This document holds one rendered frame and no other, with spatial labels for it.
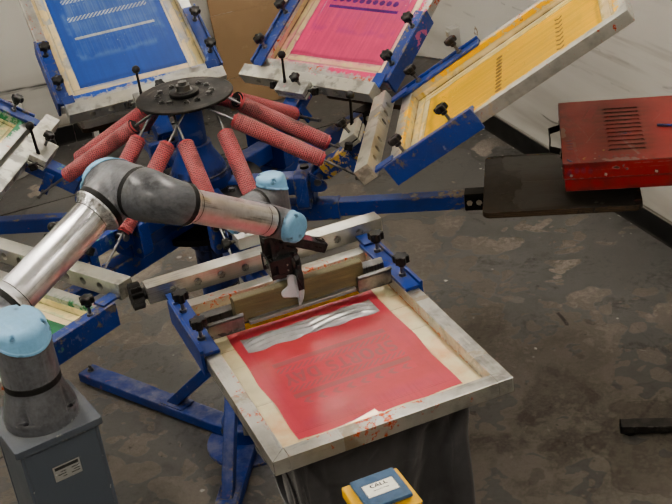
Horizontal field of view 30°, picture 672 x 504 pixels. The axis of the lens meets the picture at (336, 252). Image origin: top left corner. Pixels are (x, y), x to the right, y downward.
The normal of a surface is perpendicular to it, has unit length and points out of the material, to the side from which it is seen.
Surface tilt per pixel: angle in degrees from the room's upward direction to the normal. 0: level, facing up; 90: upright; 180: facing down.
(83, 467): 90
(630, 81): 90
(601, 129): 0
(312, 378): 0
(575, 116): 0
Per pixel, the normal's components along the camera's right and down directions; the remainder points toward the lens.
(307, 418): -0.12, -0.88
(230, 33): 0.35, 0.20
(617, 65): -0.92, 0.28
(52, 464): 0.54, 0.33
